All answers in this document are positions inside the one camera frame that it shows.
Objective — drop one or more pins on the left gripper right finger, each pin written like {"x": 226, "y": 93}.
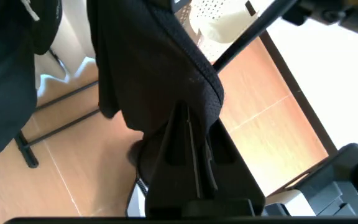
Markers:
{"x": 238, "y": 183}

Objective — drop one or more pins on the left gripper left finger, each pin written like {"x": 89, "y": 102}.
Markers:
{"x": 172, "y": 180}

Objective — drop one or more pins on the heap of clothes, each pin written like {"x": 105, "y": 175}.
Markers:
{"x": 151, "y": 62}

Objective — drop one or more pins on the black shorts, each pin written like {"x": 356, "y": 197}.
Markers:
{"x": 5, "y": 77}

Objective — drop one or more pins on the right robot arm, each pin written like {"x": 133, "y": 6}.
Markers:
{"x": 337, "y": 12}

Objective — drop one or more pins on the black clothes rack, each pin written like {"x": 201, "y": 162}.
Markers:
{"x": 26, "y": 152}

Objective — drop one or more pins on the white laundry basket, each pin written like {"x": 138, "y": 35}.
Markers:
{"x": 225, "y": 25}

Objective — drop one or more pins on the beige curtain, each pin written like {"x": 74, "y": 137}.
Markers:
{"x": 73, "y": 37}

